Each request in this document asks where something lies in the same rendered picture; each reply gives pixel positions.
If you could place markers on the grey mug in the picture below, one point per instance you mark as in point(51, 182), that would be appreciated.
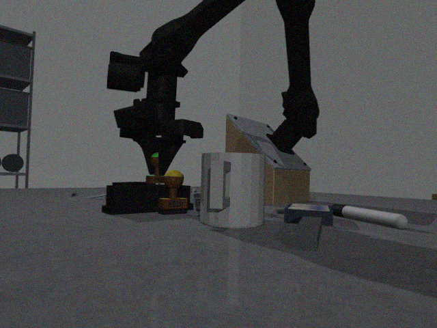
point(232, 189)

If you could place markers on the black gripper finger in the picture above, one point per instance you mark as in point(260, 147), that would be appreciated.
point(167, 149)
point(149, 147)

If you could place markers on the rubber stamp with yellow knob handle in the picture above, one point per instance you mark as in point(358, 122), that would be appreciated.
point(173, 180)

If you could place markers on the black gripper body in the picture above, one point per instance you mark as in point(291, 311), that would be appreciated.
point(165, 125)

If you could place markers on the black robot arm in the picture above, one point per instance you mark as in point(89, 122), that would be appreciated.
point(173, 41)

